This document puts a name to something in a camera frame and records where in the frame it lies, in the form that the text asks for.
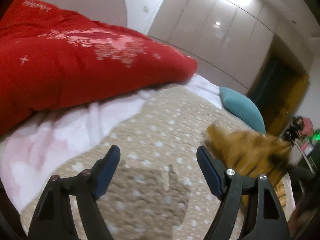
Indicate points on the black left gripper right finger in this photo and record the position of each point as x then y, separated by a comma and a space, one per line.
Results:
263, 218

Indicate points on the white glossy wardrobe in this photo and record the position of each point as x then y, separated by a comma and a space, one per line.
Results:
231, 39

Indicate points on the red pillow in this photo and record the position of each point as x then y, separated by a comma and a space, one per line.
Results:
53, 58

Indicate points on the beige dotted bed cover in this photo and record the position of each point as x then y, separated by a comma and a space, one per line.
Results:
158, 190

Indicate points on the white bed sheet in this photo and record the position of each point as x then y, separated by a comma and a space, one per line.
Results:
36, 149

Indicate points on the teal cushion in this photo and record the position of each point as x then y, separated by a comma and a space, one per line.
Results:
243, 108

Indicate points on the yellow striped small garment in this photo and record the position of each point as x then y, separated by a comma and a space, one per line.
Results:
249, 153

